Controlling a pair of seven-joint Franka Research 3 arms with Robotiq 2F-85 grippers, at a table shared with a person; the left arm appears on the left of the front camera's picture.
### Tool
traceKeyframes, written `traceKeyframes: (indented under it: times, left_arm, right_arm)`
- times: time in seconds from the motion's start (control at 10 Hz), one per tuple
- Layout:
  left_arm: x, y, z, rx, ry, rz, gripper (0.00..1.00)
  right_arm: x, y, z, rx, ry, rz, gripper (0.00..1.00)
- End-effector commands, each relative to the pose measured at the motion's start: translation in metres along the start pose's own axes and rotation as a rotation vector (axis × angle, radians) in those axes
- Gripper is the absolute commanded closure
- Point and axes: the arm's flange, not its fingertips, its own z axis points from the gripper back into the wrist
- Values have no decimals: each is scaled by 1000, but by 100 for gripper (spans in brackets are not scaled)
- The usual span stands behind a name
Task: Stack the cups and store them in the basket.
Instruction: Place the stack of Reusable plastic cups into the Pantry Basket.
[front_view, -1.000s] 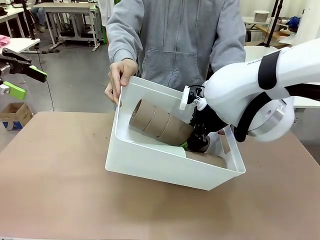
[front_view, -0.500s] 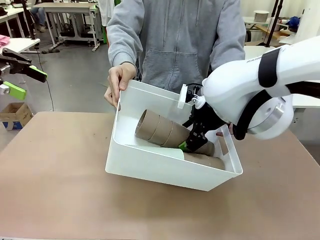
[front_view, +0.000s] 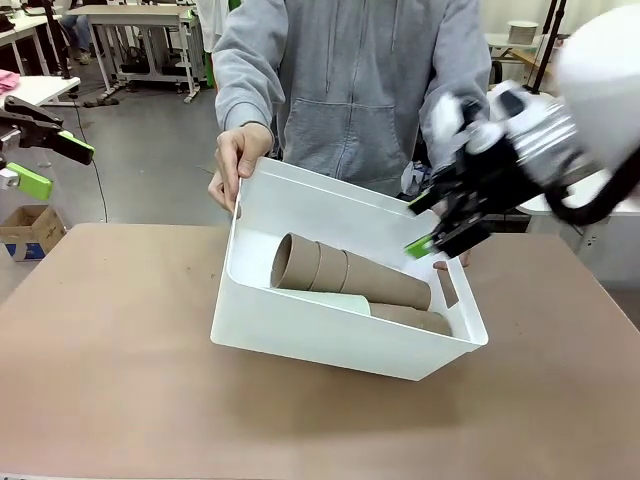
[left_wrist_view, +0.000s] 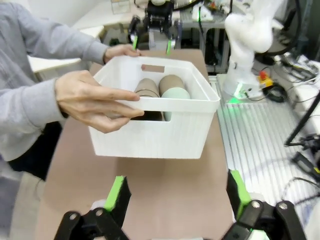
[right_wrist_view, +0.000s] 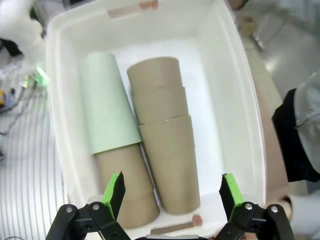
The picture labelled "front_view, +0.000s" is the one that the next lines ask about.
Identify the orange green garment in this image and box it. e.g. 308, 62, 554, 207
201, 49, 219, 90

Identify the white plastic basket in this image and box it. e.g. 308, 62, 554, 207
208, 156, 490, 384

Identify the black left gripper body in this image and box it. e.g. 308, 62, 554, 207
0, 122, 24, 172

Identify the person's left forearm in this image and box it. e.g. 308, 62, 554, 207
419, 29, 494, 171

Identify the blue white cloth heap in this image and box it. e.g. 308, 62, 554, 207
401, 159, 435, 197

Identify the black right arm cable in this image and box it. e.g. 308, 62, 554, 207
543, 167, 640, 227

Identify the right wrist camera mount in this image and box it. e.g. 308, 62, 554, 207
429, 92, 506, 156

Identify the white side table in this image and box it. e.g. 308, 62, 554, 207
517, 192, 640, 281

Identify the person's left hand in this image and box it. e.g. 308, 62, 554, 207
432, 248, 474, 272

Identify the black floor cable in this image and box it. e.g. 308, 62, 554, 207
72, 92, 109, 224

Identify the cardboard box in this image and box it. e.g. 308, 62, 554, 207
0, 204, 68, 263

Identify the black light stand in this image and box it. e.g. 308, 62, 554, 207
529, 0, 567, 95

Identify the person's right hand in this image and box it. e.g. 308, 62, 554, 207
207, 122, 275, 214

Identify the black tripod stand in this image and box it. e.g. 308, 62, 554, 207
42, 0, 76, 81

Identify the person's right forearm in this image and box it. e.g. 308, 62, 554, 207
212, 44, 287, 135

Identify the white background desk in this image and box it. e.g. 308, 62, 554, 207
0, 14, 64, 76

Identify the desk with white legs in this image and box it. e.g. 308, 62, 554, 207
66, 4, 201, 105

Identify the stack of grey plates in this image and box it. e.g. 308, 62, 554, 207
507, 19, 540, 46

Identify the seated person in jeans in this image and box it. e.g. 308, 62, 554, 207
58, 13, 95, 66

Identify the light green cup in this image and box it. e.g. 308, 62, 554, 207
279, 288, 372, 317

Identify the wooden tabletop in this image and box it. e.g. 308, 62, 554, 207
509, 48, 557, 76

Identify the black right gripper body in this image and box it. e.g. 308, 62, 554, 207
432, 137, 526, 259

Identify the white hanging garment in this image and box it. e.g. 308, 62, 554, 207
196, 0, 227, 52

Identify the white shelf table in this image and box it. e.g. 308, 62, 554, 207
485, 31, 554, 64

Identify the grey zip hoodie torso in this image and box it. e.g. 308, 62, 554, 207
212, 0, 494, 199

